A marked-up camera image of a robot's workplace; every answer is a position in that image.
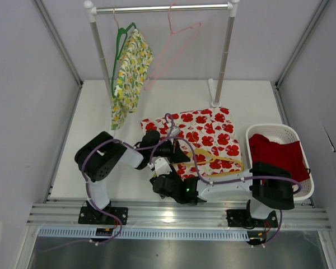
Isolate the white and silver clothes rack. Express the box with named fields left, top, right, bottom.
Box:
left=83, top=0, right=239, bottom=140

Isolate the yellow clothes hanger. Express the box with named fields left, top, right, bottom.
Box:
left=174, top=149, right=244, bottom=179

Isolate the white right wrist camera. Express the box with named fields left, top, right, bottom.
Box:
left=147, top=157, right=172, bottom=177

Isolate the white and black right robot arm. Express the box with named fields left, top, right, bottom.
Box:
left=150, top=162, right=298, bottom=226

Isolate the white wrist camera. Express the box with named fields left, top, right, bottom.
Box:
left=147, top=157, right=172, bottom=177
left=169, top=126, right=181, bottom=137

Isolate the aluminium mounting rail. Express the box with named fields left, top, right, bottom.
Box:
left=27, top=200, right=332, bottom=231

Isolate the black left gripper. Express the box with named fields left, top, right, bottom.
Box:
left=149, top=137, right=190, bottom=164

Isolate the red garment in basket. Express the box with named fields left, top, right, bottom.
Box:
left=248, top=134, right=310, bottom=183

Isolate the green clothes hanger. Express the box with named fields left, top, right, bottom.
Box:
left=110, top=8, right=137, bottom=97

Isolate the slotted grey cable duct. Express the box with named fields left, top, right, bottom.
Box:
left=38, top=226, right=249, bottom=242

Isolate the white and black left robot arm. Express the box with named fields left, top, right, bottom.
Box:
left=74, top=131, right=197, bottom=224

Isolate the lemon print skirt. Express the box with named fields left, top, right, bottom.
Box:
left=111, top=29, right=154, bottom=130

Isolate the red poppy print skirt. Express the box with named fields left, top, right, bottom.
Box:
left=140, top=106, right=243, bottom=180

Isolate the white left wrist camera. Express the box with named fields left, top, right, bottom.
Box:
left=169, top=126, right=181, bottom=137

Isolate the pink clothes hanger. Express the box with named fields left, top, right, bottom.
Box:
left=143, top=3, right=202, bottom=90

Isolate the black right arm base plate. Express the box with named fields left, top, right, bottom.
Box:
left=226, top=209, right=278, bottom=230

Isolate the white plastic laundry basket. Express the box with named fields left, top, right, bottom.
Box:
left=245, top=123, right=314, bottom=203

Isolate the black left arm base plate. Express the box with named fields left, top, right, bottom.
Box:
left=78, top=205, right=129, bottom=225

